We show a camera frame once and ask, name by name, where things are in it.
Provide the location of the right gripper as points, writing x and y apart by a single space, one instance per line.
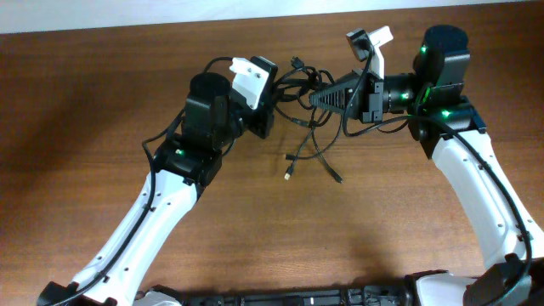
368 103

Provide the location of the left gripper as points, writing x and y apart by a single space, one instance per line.
264 112

